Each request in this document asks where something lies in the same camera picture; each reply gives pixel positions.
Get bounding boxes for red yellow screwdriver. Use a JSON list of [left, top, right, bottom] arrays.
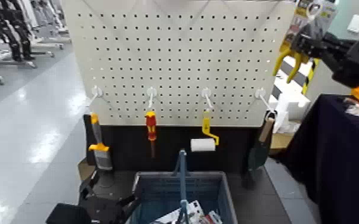
[[145, 111, 157, 158]]

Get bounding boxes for red white packaged item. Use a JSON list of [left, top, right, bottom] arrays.
[[199, 210, 224, 224]]

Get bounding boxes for white wheeled robot stand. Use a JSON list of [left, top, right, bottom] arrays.
[[21, 0, 73, 51], [0, 12, 38, 70]]

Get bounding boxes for white metal pegboard hook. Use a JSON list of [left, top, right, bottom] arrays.
[[200, 87, 214, 110], [254, 88, 276, 113], [146, 86, 158, 110], [88, 86, 104, 107]]

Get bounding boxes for black stand back panel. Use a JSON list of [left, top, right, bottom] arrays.
[[83, 114, 271, 188]]

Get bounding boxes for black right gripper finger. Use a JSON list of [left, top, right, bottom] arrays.
[[323, 31, 355, 51], [292, 32, 330, 62]]

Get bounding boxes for green trowel wooden handle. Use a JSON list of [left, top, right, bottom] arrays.
[[246, 113, 277, 173]]

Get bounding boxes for brown cardboard box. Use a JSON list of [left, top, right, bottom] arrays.
[[268, 132, 295, 154]]

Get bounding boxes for dark navy table cloth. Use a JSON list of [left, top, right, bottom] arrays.
[[279, 94, 359, 224]]

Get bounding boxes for white pegboard panel with tools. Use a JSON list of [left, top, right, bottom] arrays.
[[61, 0, 296, 127]]

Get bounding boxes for yellow black striped post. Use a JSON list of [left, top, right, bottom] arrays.
[[301, 57, 320, 96]]

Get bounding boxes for blue crate carry handle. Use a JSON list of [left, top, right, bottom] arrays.
[[173, 149, 190, 224]]

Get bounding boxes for white wall switch plate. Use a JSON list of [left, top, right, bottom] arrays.
[[346, 14, 359, 33]]

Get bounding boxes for yellow paint roller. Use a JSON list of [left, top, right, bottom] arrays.
[[190, 109, 220, 153]]

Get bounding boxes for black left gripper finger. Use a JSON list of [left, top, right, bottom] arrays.
[[79, 170, 101, 201], [116, 194, 143, 220]]

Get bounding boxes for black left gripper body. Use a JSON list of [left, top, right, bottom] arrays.
[[79, 195, 127, 224]]

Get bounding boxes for blue grey plastic crate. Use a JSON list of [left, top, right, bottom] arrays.
[[129, 170, 239, 224]]

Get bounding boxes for orange grey paintbrush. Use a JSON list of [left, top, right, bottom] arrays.
[[87, 112, 114, 171]]

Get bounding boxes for black humanoid robot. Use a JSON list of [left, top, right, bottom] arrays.
[[0, 0, 36, 62]]

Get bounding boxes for yellow pliers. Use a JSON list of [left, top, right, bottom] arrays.
[[273, 0, 339, 85]]

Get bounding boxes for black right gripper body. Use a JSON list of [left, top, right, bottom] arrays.
[[329, 46, 359, 90]]

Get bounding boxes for white foam boxes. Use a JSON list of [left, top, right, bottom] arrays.
[[268, 70, 312, 133]]

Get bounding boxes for dark grey stand base plate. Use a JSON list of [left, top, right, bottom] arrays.
[[78, 166, 293, 224]]

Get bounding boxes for white zip tie loop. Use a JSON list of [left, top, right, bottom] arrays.
[[305, 1, 323, 16]]

